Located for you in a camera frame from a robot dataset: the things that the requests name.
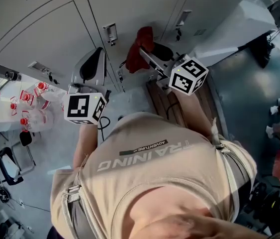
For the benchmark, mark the person's beige shirt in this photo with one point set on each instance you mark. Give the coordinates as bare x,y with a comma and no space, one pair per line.
154,173

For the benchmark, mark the black locker key bunch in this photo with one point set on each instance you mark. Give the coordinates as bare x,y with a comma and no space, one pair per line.
112,43
52,78
178,35

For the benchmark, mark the red cloth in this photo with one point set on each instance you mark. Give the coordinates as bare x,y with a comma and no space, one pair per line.
136,56

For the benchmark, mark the black folding cart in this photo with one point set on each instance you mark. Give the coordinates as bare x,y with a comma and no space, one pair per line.
8,165

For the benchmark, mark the small black device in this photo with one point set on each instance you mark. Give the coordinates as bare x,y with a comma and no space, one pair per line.
25,138

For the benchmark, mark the grey metal locker door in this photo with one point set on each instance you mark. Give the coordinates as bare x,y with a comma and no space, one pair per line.
129,11
50,34
212,6
10,16

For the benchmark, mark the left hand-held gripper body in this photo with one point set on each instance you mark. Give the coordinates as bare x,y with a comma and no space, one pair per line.
76,108

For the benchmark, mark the brown wooden slatted bench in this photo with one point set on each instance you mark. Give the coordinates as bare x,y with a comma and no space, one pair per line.
165,103

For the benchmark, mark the black equipment pile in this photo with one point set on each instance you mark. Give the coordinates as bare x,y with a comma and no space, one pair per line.
271,203

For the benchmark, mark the person's left forearm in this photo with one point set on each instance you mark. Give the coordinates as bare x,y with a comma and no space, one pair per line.
85,143

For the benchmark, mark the clear jug with red cap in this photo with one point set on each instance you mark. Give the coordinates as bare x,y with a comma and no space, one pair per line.
13,106
44,93
36,119
26,98

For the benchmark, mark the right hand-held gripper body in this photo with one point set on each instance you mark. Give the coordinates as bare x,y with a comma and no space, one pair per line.
187,76

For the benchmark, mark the person's right forearm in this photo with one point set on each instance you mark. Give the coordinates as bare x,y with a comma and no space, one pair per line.
194,113

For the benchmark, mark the white locker side panel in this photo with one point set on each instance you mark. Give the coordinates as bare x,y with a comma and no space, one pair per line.
244,34

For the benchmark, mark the black hanging bag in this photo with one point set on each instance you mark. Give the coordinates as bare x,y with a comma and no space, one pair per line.
262,51

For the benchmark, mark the black round fan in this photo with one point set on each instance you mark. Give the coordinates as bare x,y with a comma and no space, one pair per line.
3,195

